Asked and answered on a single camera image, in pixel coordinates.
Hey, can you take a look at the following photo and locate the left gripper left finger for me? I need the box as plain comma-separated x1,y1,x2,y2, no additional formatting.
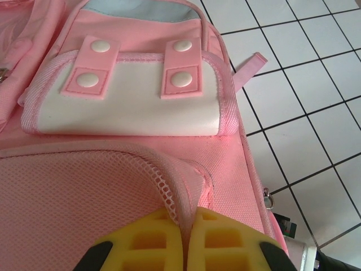
84,207,190,271

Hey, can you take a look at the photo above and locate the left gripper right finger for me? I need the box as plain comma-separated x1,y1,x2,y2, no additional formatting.
187,207,297,271

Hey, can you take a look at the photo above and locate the pink backpack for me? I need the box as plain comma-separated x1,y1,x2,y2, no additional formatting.
0,0,289,271

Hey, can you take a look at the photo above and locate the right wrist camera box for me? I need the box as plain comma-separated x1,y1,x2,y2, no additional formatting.
275,213,319,271

